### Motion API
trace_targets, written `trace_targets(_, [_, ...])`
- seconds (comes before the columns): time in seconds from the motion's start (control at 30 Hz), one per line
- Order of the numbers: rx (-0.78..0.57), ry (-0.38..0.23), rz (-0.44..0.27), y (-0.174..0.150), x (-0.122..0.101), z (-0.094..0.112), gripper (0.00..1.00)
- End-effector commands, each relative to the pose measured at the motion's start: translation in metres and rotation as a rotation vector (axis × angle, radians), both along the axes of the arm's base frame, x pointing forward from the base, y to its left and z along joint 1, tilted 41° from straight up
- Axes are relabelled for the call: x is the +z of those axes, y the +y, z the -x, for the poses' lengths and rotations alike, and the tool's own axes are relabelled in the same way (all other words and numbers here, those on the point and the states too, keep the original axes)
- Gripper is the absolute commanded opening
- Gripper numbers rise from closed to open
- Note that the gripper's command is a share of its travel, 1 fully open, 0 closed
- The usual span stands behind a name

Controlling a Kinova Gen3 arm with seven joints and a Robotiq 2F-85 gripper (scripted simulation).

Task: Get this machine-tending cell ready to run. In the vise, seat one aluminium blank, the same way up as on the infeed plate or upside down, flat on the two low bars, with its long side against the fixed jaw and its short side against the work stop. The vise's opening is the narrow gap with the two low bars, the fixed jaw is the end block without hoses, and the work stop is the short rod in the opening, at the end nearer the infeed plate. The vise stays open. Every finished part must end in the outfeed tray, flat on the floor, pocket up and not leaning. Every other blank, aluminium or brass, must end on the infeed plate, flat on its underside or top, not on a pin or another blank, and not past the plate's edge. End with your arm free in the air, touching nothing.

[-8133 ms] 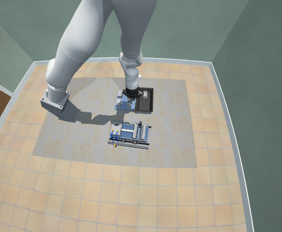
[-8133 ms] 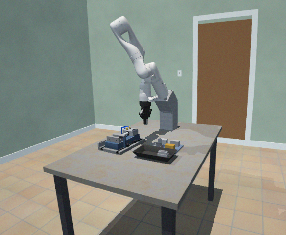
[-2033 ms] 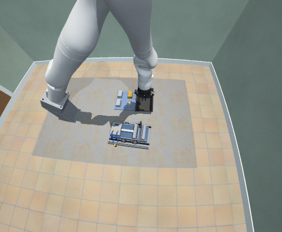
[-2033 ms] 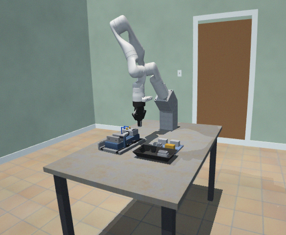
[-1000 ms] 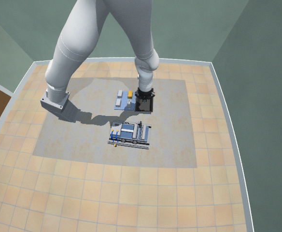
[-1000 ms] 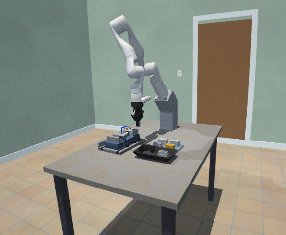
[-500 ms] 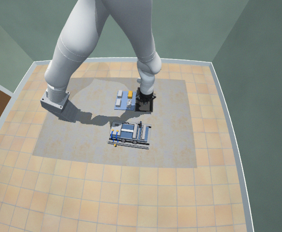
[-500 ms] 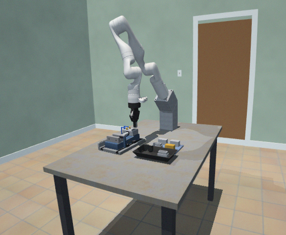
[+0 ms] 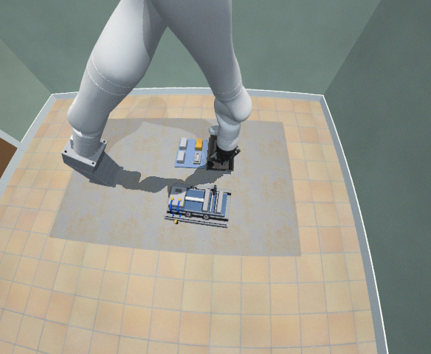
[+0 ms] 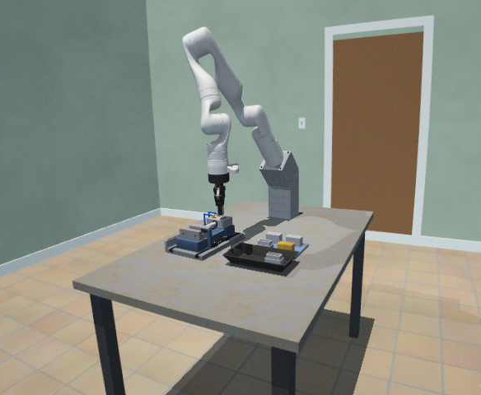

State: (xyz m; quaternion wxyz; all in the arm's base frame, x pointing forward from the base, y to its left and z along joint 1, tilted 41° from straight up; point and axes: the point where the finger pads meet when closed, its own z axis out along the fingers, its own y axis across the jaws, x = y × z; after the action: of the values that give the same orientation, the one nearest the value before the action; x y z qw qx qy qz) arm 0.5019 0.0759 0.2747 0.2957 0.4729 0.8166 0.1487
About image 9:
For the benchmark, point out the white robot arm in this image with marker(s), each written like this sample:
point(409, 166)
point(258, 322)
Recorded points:
point(124, 51)

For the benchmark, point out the yellow rectangular block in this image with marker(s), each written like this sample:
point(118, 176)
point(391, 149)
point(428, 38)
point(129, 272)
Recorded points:
point(199, 144)

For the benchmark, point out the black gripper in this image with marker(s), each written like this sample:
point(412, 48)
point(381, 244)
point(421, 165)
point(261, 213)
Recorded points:
point(224, 155)

